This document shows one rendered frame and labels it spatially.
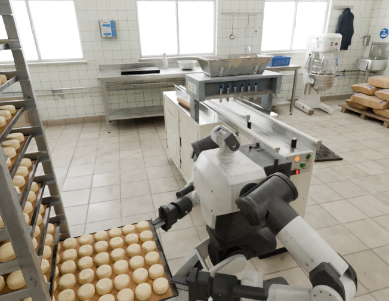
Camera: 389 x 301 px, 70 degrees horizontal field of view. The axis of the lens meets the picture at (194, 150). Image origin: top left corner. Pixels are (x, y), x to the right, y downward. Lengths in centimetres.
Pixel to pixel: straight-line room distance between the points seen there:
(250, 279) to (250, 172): 33
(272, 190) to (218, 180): 18
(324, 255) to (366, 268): 160
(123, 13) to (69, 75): 136
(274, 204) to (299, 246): 12
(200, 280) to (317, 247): 37
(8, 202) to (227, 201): 59
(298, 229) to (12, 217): 66
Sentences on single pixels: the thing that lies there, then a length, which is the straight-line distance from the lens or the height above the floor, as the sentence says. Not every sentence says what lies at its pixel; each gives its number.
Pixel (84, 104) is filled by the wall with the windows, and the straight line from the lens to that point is 529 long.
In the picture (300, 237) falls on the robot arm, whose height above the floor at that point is 104.
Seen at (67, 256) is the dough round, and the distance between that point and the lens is 116.
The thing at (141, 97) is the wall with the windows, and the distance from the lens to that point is 524.
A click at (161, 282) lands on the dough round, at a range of 99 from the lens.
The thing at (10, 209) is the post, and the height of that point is 122.
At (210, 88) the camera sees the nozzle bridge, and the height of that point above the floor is 109.
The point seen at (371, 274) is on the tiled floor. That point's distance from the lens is 236.
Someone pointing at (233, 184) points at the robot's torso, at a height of 108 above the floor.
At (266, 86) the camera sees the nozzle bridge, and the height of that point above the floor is 107.
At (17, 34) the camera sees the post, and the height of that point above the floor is 153.
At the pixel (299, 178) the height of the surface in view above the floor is 64.
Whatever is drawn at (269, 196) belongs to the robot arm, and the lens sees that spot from 81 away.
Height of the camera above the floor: 154
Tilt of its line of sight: 24 degrees down
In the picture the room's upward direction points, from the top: 1 degrees counter-clockwise
